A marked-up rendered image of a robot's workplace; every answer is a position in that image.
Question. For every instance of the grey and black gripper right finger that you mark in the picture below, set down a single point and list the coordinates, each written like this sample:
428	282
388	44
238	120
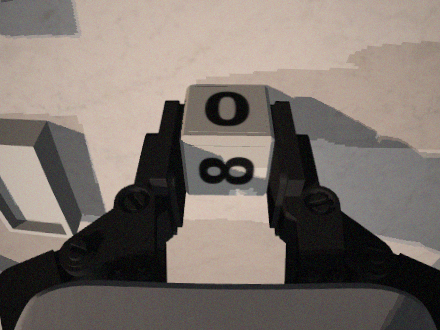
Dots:
323	244

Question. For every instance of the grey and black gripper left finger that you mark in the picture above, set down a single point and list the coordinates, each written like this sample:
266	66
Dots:
127	239

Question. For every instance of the white digit cube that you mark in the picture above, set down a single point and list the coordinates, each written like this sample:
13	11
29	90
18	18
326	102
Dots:
227	140

